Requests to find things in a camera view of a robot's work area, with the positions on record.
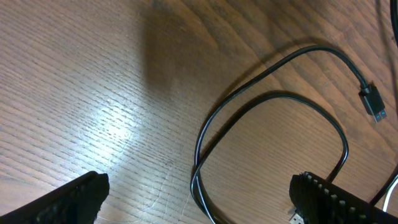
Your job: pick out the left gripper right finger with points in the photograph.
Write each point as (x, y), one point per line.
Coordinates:
(318, 201)

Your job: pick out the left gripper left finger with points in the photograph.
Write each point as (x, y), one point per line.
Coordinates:
(78, 201)

